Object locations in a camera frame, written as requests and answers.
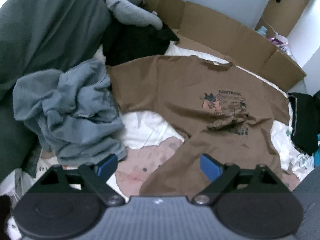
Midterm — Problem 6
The upright cardboard box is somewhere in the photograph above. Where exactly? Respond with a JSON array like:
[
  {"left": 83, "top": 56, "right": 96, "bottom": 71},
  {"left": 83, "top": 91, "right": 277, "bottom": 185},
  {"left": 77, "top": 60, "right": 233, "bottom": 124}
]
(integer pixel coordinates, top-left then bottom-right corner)
[{"left": 255, "top": 0, "right": 314, "bottom": 37}]

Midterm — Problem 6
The black garment with patterned trim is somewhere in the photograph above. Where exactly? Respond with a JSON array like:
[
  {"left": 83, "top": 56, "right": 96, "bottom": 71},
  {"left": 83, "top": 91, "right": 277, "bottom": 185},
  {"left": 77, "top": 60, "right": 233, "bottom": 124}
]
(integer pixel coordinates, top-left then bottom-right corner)
[{"left": 287, "top": 92, "right": 320, "bottom": 157}]

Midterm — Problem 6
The brown printed t-shirt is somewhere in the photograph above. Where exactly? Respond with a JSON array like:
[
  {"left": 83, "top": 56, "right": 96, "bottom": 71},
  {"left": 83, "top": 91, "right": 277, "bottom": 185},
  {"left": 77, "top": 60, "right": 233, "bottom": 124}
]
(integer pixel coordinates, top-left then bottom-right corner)
[{"left": 107, "top": 54, "right": 292, "bottom": 200}]

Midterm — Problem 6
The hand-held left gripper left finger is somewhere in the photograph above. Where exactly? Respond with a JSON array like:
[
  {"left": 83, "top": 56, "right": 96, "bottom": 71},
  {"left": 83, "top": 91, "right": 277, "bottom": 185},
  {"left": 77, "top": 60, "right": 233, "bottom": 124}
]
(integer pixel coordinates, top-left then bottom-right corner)
[{"left": 27, "top": 154, "right": 125, "bottom": 207}]

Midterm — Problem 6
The purple white packet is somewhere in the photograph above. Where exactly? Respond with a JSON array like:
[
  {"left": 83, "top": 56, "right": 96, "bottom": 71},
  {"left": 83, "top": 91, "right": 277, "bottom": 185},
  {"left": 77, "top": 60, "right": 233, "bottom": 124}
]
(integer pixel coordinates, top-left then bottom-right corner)
[{"left": 269, "top": 36, "right": 294, "bottom": 55}]

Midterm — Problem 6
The grey-blue sweatshirt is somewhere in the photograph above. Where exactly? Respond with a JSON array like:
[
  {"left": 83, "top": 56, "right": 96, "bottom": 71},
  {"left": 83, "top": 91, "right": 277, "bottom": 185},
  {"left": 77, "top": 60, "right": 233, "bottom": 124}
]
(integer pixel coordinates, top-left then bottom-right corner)
[{"left": 12, "top": 59, "right": 127, "bottom": 165}]

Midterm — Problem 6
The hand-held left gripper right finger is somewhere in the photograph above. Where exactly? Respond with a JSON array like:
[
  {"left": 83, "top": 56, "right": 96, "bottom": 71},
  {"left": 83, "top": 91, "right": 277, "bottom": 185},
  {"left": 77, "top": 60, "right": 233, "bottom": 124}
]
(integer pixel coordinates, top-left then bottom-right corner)
[{"left": 192, "top": 154, "right": 293, "bottom": 207}]

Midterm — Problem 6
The cream bear print blanket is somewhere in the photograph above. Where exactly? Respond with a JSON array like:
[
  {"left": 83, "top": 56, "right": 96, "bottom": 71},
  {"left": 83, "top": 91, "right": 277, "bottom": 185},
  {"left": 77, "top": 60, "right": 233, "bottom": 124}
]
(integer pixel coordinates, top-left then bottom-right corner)
[{"left": 0, "top": 46, "right": 315, "bottom": 240}]

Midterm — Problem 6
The black cloth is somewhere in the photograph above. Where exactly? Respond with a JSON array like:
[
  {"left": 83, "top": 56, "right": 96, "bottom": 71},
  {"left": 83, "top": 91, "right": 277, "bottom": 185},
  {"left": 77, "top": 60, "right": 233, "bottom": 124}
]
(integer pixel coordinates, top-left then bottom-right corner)
[{"left": 102, "top": 24, "right": 180, "bottom": 67}]

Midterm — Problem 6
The flattened cardboard sheet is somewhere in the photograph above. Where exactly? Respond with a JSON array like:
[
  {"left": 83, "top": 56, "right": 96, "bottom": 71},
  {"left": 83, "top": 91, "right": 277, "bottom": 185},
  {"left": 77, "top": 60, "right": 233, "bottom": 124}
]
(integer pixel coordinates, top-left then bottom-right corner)
[{"left": 130, "top": 0, "right": 307, "bottom": 92}]

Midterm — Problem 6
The grey sleeve garment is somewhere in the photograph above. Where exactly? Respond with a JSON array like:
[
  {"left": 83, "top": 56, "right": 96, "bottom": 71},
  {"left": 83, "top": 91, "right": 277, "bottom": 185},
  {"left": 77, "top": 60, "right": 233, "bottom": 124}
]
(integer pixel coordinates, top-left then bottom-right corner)
[{"left": 105, "top": 0, "right": 164, "bottom": 29}]

